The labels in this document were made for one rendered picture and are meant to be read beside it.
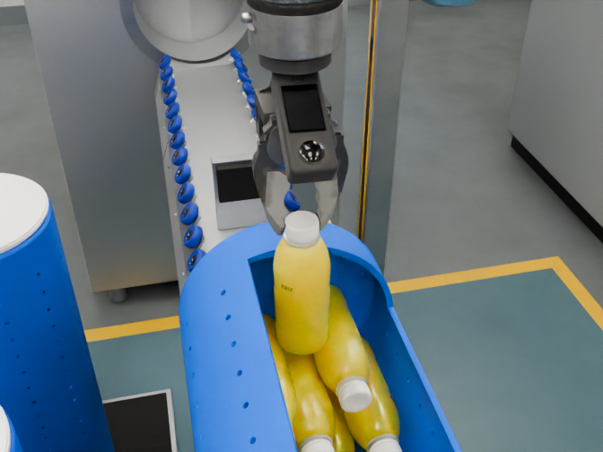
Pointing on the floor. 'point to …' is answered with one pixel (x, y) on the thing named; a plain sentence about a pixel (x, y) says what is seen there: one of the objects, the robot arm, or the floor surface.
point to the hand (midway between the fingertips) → (301, 226)
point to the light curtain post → (380, 122)
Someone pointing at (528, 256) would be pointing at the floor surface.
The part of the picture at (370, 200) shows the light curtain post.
